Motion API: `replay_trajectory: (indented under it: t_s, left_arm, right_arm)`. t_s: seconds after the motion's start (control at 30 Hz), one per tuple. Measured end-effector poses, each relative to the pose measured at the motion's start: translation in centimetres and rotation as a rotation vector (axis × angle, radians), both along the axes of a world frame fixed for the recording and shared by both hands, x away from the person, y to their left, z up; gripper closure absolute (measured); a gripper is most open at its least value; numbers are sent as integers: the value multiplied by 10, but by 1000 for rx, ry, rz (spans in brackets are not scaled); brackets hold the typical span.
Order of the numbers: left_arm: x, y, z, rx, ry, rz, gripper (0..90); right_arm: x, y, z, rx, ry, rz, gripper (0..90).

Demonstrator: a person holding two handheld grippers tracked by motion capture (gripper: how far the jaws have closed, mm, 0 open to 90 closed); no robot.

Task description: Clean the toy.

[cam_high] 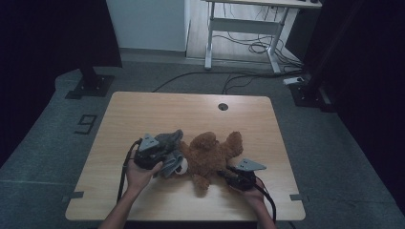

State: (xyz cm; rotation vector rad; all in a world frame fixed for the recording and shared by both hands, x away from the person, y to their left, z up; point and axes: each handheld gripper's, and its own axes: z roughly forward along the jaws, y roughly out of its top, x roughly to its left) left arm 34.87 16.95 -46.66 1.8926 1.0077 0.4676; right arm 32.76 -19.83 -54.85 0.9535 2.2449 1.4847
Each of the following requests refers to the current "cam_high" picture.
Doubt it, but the right hand-held gripper cable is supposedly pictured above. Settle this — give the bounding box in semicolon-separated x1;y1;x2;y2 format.
249;179;278;224

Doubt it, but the person's right hand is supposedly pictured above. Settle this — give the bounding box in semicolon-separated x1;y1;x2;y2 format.
229;177;266;208

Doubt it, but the grey tape strip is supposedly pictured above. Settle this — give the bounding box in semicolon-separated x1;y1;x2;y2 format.
61;190;85;203
288;193;310;202

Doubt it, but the grey fluffy cloth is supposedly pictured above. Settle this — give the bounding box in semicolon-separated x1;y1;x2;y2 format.
154;129;186;179

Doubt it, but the black curtain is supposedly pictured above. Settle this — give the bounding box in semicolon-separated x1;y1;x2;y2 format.
285;0;405;211
0;0;123;166

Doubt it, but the white power strip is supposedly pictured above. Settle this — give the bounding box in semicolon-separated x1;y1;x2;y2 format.
282;75;306;86

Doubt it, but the long black floor cable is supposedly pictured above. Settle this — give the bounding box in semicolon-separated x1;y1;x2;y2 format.
151;70;307;94

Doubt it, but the black stand base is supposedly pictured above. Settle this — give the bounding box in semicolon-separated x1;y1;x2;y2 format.
64;65;116;98
288;74;337;113

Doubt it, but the white desk frame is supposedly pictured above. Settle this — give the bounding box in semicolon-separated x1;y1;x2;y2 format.
202;0;323;75

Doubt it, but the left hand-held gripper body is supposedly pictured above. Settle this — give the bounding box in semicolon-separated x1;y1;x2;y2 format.
133;133;168;171

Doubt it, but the tangle of black cables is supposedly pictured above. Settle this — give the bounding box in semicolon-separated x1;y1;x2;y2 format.
212;31;304;70

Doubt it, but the brown teddy bear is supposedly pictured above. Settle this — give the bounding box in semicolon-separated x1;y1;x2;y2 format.
173;130;245;193

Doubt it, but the hand-held gripper cable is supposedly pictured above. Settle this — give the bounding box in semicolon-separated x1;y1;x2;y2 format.
249;179;278;224
117;137;143;203

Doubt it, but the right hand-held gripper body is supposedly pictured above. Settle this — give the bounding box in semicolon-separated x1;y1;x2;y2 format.
226;157;268;193

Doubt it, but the person's left hand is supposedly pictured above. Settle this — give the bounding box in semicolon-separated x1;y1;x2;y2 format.
125;152;164;196

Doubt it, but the left hand-held gripper cable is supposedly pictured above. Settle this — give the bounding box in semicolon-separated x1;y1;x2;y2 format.
117;137;143;203

